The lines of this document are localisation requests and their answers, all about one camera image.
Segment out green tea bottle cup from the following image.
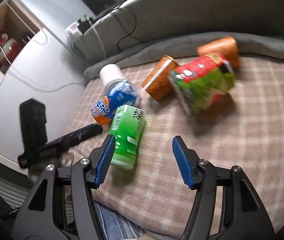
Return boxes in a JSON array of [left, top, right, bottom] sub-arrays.
[[109, 105, 146, 170]]

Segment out blue orange bottle cup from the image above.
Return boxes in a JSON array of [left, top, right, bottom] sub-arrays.
[[90, 79, 140, 126]]

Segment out white paper cup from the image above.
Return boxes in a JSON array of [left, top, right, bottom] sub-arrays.
[[99, 64, 124, 89]]

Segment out orange patterned paper cup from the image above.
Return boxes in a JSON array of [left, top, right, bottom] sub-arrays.
[[197, 36, 241, 69]]

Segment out red white vase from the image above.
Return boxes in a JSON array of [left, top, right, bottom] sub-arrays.
[[0, 31, 21, 67]]

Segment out grey rolled blanket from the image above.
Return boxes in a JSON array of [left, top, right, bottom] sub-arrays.
[[84, 32, 284, 81]]

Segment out white power strip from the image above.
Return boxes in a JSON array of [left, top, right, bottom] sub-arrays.
[[65, 20, 83, 38]]

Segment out grey sofa back cushion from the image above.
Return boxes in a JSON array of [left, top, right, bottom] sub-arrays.
[[71, 0, 284, 64]]

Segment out white cable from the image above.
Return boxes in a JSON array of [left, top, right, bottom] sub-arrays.
[[0, 19, 108, 93]]

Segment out wooden wall shelf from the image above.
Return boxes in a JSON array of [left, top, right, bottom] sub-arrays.
[[0, 0, 42, 75]]

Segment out black cable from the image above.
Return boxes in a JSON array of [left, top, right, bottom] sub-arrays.
[[110, 11, 138, 52]]

